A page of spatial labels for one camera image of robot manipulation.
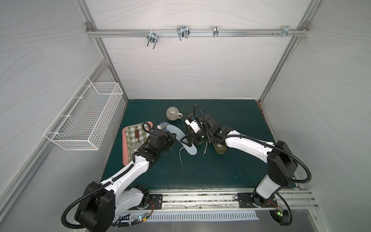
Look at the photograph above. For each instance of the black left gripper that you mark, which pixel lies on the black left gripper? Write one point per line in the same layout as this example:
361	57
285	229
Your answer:
168	139

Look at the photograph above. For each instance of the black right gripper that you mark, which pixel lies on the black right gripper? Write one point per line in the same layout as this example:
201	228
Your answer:
191	136

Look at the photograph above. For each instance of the green canvas shoe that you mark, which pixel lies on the green canvas shoe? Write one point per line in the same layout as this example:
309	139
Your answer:
190	140
220	149

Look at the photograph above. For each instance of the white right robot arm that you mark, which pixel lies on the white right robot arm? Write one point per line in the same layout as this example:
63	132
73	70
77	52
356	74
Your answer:
281	163

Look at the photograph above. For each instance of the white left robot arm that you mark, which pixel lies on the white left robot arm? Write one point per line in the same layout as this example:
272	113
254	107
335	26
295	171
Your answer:
103	202

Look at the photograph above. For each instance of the blue floral ceramic bowl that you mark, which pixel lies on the blue floral ceramic bowl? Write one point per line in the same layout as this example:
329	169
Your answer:
163	125

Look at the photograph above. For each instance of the green white checkered cloth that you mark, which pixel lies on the green white checkered cloth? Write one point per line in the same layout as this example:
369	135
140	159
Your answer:
129	137

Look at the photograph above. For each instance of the striped ceramic mug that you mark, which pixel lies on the striped ceramic mug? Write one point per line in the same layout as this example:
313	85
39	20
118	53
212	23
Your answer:
173	114

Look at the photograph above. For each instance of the pink plastic tray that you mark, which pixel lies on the pink plastic tray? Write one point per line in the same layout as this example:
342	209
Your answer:
126	159

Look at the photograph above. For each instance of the metal U-bolt clamp middle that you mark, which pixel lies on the metal U-bolt clamp middle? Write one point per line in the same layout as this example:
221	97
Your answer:
183	32

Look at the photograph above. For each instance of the metal u-bolt clamp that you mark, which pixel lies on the metal u-bolt clamp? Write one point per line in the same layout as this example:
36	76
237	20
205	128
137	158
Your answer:
183	32
152	38

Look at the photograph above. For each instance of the metal U-bolt clamp left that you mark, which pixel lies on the metal U-bolt clamp left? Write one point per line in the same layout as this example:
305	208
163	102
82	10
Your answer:
152	38

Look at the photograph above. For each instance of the wooden handled utensil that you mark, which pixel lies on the wooden handled utensil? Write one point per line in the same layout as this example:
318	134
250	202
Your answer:
137	136

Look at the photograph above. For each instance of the white slotted cable duct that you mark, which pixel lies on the white slotted cable duct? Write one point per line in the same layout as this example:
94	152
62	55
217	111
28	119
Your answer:
188	216

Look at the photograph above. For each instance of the white wire basket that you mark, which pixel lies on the white wire basket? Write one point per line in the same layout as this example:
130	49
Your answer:
83	121

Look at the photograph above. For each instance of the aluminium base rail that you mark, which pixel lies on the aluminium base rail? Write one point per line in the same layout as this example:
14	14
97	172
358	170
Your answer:
229	199

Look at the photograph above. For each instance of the metal bracket with screws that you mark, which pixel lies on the metal bracket with screws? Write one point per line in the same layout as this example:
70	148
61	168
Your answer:
286	33

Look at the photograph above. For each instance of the aluminium top rail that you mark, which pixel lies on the aluminium top rail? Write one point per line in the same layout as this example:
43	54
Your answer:
201	33

